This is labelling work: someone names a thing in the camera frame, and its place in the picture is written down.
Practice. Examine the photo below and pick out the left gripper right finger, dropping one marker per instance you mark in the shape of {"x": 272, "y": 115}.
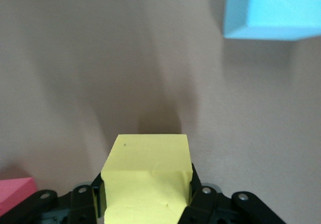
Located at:
{"x": 200, "y": 204}

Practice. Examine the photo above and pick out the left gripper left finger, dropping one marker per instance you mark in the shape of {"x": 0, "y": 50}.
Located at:
{"x": 82, "y": 204}

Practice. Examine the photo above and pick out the yellow foam block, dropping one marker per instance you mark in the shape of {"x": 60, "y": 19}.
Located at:
{"x": 148, "y": 178}

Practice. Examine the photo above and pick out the red foam block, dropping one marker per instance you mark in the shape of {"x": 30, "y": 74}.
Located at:
{"x": 12, "y": 191}

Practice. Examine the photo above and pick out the blue foam block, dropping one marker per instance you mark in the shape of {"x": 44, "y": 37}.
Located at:
{"x": 270, "y": 8}

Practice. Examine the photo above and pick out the brown table mat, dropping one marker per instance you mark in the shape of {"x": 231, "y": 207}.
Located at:
{"x": 100, "y": 58}

